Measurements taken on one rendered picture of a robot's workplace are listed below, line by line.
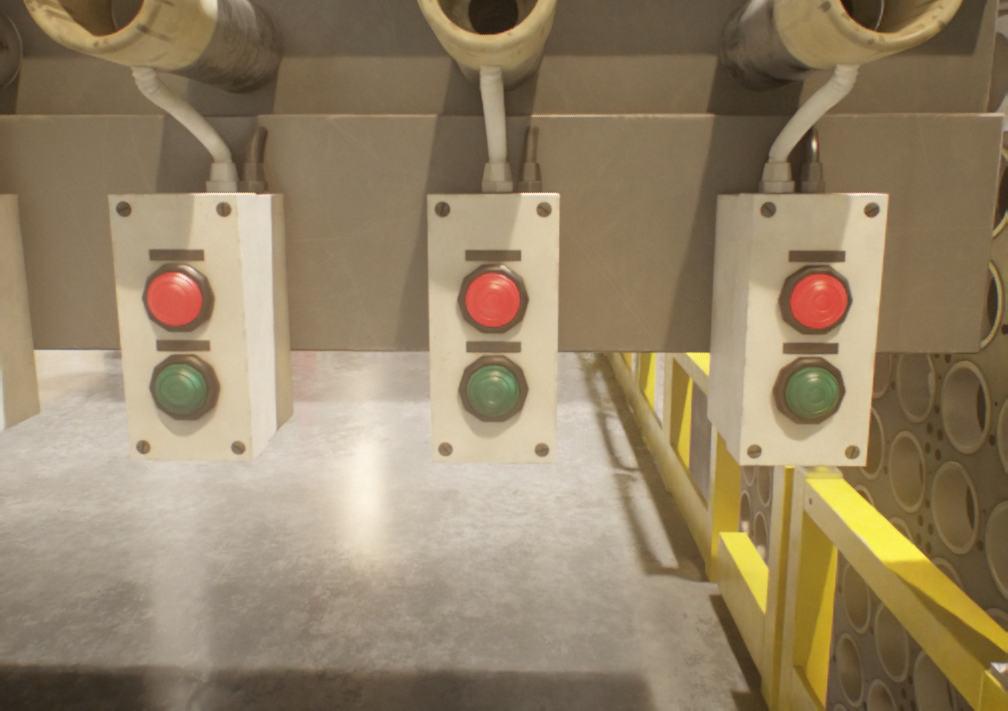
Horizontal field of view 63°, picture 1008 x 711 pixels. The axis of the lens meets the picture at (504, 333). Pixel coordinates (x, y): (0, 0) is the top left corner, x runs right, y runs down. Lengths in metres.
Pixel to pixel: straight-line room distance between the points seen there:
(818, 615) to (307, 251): 0.91
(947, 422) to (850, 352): 2.17
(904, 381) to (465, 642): 1.84
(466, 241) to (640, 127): 0.15
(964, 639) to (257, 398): 0.62
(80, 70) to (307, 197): 0.18
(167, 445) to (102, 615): 1.24
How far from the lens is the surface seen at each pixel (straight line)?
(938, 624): 0.86
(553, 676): 1.42
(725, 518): 1.69
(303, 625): 1.59
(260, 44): 0.55
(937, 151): 0.59
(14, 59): 0.65
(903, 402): 2.89
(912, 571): 0.95
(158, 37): 0.43
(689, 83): 0.58
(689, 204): 0.54
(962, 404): 2.68
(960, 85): 0.63
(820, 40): 0.42
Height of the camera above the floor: 0.77
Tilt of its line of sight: 10 degrees down
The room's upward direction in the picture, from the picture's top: straight up
